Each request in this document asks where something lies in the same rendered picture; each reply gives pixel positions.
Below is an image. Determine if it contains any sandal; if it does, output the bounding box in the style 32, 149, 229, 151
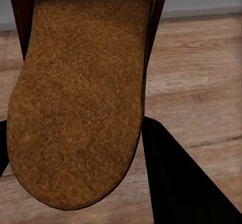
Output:
7, 0, 165, 211

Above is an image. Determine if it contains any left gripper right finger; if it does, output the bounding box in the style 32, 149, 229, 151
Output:
142, 117, 242, 224

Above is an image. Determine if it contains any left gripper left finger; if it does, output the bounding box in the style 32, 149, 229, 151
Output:
0, 120, 9, 176

